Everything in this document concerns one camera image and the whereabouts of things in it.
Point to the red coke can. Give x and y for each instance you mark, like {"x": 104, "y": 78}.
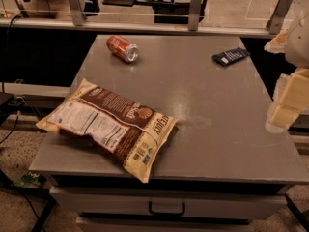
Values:
{"x": 122, "y": 48}

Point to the dark blue snack bar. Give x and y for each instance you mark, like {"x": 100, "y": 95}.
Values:
{"x": 231, "y": 56}

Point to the grey drawer cabinet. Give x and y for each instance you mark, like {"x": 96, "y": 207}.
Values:
{"x": 220, "y": 160}

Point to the green packet on floor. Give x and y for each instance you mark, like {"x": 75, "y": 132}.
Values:
{"x": 28, "y": 181}

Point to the black drawer handle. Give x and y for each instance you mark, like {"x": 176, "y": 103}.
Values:
{"x": 165, "y": 209}

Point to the metal rail bracket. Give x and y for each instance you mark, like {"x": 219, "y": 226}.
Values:
{"x": 78, "y": 18}
{"x": 276, "y": 21}
{"x": 194, "y": 14}

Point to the metal rail bracket right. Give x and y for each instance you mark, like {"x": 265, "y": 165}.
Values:
{"x": 276, "y": 21}

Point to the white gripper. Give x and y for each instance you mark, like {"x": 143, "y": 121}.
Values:
{"x": 298, "y": 45}

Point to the metal rail bracket left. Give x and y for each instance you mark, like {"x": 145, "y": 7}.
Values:
{"x": 78, "y": 18}

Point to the metal rail bracket middle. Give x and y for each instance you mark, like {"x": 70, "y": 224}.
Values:
{"x": 194, "y": 14}

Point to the brown chip bag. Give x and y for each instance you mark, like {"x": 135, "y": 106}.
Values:
{"x": 129, "y": 131}

